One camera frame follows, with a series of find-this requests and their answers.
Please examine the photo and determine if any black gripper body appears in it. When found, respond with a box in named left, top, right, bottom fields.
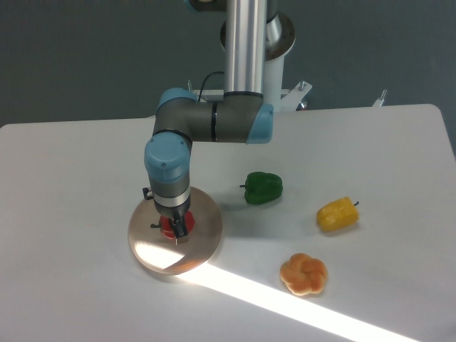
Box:
left=142, top=187, right=191, bottom=219

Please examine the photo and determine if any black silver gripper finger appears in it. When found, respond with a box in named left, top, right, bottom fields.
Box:
left=170, top=217, right=189, bottom=244

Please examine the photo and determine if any red toy pepper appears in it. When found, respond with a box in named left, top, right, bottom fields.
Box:
left=150, top=212, right=195, bottom=239

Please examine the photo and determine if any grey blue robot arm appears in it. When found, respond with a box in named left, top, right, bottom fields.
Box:
left=143, top=1, right=296, bottom=243

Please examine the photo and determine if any round beige plate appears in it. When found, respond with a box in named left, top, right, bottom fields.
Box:
left=128, top=187, right=222, bottom=275

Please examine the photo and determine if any green toy pepper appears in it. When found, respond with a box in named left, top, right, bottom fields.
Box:
left=240, top=172, right=283, bottom=205

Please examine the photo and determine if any yellow toy pepper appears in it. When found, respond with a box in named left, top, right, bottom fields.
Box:
left=316, top=197, right=359, bottom=232

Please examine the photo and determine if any knotted toy bread roll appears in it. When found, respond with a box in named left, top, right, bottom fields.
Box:
left=279, top=253, right=328, bottom=296

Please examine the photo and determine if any black cable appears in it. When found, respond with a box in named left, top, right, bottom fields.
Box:
left=197, top=71, right=226, bottom=103

